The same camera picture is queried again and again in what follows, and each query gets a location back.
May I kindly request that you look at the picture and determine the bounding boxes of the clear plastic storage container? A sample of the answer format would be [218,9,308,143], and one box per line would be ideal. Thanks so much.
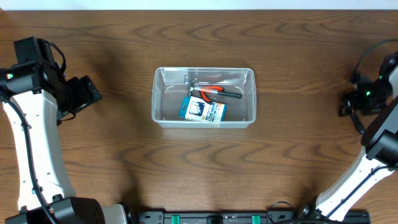
[152,67,256,128]

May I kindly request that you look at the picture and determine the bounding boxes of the small metal wrench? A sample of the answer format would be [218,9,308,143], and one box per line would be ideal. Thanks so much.
[183,74,198,86]

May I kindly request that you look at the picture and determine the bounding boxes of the small metal hammer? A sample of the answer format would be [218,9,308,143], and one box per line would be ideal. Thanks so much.
[188,80,242,99]

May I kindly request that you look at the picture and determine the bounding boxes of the blue white screw box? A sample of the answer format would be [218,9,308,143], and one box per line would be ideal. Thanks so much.
[179,96,228,122]

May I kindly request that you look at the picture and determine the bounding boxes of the red handled pliers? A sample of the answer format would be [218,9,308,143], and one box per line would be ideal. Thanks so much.
[199,85,224,103]

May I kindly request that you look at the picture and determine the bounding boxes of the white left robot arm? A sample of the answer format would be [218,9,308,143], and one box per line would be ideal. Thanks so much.
[1,37,133,224]

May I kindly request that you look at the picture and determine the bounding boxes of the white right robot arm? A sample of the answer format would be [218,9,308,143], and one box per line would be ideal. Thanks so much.
[298,52,397,222]

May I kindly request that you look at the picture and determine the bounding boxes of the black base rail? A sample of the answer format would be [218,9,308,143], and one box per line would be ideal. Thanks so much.
[136,208,371,224]

